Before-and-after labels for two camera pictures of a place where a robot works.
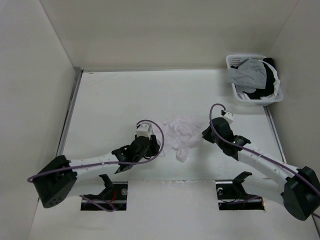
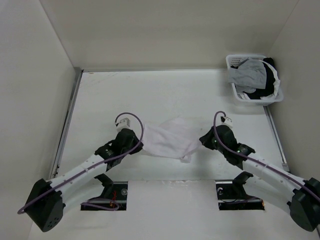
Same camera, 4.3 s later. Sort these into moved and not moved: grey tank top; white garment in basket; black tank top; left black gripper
Moved: left black gripper
Not moved: black tank top; white garment in basket; grey tank top
